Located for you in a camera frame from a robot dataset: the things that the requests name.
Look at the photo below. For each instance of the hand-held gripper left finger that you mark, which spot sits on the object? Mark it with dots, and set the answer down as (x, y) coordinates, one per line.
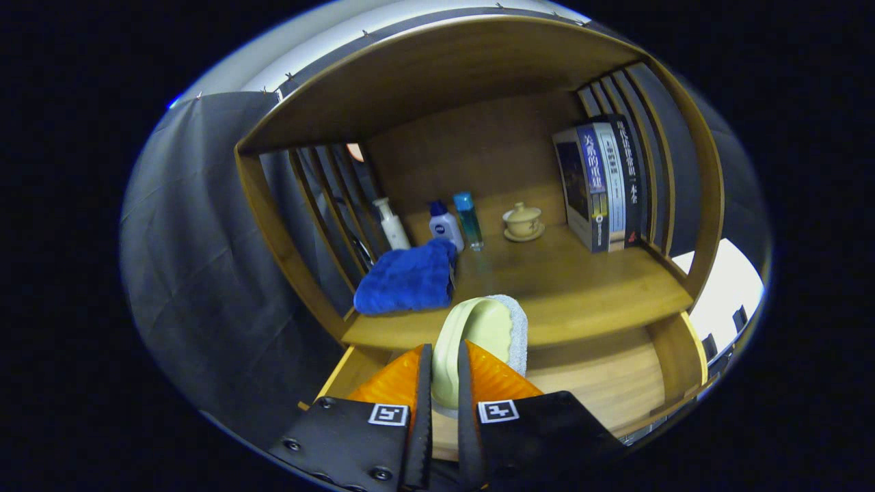
(422, 437)

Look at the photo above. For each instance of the wooden countertop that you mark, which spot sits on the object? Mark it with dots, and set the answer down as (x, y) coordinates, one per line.
(581, 287)

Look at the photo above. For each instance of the blue spine book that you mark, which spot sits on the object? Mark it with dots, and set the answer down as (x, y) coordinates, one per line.
(591, 178)

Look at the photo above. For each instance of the teal bottle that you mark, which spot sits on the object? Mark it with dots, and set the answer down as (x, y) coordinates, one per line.
(470, 222)

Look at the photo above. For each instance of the white bottle with blue cap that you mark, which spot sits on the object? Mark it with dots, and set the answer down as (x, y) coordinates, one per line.
(446, 229)

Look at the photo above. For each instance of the white pump bottle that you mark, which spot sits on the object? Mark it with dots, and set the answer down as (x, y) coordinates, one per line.
(395, 229)

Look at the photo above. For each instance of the green scrub brush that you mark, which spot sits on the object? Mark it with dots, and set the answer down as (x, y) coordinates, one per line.
(478, 328)

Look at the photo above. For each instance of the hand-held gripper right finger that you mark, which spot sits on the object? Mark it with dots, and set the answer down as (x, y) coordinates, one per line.
(466, 437)

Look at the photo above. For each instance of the white spine book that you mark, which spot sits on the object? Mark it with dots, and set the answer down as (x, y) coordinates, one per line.
(614, 184)

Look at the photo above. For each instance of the beige lidded teacup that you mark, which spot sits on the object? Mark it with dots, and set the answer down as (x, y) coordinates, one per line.
(523, 222)

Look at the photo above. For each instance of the black spine book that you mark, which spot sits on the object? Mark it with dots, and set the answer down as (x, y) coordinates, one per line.
(630, 178)

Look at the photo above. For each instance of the wooden cabinet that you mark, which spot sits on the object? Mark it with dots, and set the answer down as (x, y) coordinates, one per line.
(478, 137)

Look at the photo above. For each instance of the black backdrop cloth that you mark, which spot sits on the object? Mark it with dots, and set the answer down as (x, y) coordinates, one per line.
(191, 260)

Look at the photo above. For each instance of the wooden drawer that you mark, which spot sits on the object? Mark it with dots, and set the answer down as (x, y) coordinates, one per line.
(601, 383)

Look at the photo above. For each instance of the blue towel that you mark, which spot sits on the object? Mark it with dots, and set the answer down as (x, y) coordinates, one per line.
(407, 280)

